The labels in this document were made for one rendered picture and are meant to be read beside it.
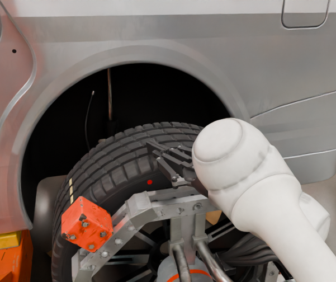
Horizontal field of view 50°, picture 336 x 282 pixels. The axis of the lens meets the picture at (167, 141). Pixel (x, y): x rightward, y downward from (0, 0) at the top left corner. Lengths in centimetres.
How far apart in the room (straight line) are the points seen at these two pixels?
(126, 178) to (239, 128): 44
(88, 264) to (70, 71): 55
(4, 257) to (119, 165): 67
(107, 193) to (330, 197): 231
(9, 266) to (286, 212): 108
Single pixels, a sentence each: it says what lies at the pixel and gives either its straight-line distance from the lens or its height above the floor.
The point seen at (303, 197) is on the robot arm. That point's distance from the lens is 61.
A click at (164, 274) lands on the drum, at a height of 90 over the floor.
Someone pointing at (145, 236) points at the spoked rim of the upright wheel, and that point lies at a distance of 98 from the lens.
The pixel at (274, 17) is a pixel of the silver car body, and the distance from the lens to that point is 125.
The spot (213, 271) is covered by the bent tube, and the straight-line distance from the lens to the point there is 81.
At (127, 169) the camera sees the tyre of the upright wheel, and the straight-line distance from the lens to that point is 84.
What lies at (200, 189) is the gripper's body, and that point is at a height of 120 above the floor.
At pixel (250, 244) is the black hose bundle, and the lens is 84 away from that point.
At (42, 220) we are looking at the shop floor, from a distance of 264.
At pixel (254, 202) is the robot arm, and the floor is 133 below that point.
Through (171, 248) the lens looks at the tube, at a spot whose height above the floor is 100.
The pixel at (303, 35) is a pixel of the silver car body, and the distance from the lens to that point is 132.
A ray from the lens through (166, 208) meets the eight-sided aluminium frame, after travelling 80.
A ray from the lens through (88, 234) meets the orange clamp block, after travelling 81.
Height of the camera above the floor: 160
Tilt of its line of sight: 27 degrees down
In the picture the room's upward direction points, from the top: straight up
